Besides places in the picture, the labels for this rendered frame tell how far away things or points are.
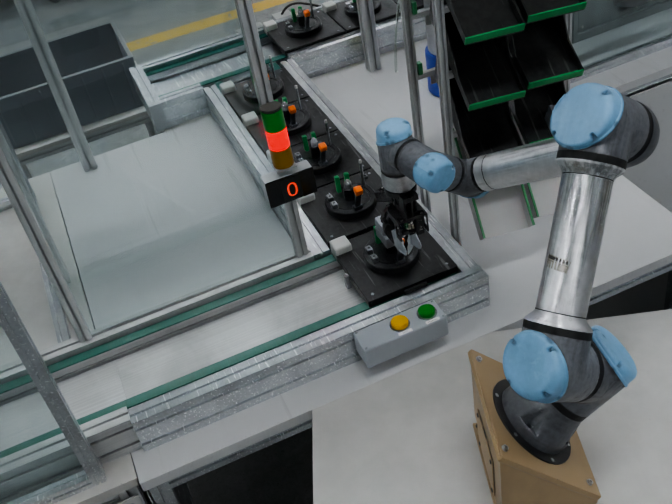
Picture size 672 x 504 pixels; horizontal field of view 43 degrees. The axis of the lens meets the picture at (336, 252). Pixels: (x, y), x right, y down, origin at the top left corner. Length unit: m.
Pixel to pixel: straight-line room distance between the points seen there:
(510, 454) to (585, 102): 0.62
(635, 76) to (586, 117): 1.56
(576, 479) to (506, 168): 0.61
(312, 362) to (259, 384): 0.13
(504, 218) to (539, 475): 0.75
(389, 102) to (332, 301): 1.02
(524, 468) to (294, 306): 0.79
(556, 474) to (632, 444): 0.29
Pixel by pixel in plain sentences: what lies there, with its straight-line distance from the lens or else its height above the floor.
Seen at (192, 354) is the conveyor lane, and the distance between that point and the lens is 2.10.
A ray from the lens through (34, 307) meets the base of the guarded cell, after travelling 2.51.
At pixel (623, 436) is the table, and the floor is 0.86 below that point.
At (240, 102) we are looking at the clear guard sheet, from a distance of 1.94.
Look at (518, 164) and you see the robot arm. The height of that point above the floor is 1.37.
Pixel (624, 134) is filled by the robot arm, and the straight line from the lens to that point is 1.49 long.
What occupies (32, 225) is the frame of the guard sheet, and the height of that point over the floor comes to 1.32.
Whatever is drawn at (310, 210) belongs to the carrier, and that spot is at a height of 0.97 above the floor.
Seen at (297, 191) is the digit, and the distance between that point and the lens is 2.03.
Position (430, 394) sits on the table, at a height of 0.86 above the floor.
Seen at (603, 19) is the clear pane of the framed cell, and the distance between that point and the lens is 2.97.
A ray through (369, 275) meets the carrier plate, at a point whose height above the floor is 0.97.
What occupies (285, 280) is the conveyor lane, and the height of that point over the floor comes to 0.94.
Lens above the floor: 2.37
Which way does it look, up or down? 40 degrees down
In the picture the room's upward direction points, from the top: 11 degrees counter-clockwise
